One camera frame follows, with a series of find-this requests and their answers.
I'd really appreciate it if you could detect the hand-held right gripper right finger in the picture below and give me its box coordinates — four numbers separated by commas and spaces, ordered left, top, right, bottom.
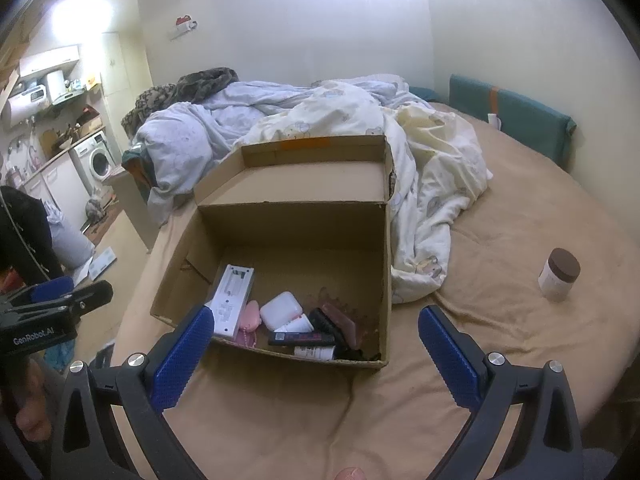
418, 305, 583, 480

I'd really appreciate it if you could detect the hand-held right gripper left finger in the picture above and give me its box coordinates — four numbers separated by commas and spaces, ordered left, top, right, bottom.
50, 304, 216, 480

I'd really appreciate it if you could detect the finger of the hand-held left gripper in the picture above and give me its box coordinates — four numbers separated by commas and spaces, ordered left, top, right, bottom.
10, 280, 115, 320
20, 275, 76, 307

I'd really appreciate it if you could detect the white remote control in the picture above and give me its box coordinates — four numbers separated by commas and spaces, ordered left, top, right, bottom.
210, 264, 256, 338

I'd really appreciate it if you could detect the pale pink case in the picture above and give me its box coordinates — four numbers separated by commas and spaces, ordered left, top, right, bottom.
239, 300, 261, 332

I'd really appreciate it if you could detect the white square case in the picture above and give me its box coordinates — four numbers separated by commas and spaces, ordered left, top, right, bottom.
259, 291, 303, 331

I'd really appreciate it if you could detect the white bottle with red label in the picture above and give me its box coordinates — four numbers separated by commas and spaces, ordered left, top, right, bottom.
274, 313, 315, 333

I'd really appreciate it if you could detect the small white printed bottle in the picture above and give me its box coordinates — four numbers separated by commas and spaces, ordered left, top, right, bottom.
294, 345, 335, 361

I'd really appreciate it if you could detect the black flashlight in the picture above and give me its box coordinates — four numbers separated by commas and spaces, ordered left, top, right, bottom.
307, 307, 366, 361

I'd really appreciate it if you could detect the cardboard box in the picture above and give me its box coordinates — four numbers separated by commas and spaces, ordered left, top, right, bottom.
150, 132, 396, 370

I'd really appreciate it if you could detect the person's left hand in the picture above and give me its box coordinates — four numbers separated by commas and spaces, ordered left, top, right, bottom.
12, 357, 58, 433

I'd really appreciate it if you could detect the white book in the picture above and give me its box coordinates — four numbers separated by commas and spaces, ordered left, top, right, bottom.
90, 246, 118, 281

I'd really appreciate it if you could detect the white bag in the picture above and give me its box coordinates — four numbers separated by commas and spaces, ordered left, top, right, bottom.
50, 215, 96, 268

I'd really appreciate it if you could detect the black garment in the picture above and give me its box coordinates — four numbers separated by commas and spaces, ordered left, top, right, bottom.
0, 185, 66, 286

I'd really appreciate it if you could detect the white kitchen counter cabinet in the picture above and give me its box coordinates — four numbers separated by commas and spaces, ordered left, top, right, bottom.
22, 160, 88, 231

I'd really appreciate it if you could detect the wooden nightstand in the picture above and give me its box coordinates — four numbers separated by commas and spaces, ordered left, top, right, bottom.
107, 167, 166, 253

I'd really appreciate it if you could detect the white jar with brown lid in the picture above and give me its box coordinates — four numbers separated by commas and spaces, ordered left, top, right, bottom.
538, 248, 582, 303

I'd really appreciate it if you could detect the white washing machine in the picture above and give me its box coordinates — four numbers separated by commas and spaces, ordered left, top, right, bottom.
70, 130, 123, 191

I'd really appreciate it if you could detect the teal cloth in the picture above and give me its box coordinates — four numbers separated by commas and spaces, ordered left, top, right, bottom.
122, 147, 156, 186

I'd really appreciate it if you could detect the white printed duvet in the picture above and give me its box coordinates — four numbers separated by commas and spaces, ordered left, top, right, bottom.
135, 75, 493, 306

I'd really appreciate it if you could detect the white water heater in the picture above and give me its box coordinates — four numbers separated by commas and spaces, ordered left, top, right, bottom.
0, 85, 51, 131

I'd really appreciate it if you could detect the dark patterned blanket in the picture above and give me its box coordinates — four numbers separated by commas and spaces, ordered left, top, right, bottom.
121, 67, 240, 141

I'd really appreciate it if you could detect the teal headboard cushion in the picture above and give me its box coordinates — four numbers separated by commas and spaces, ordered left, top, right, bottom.
448, 74, 577, 171

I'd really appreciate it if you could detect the white wall cabinet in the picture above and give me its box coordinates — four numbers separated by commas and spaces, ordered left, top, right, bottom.
19, 45, 81, 78

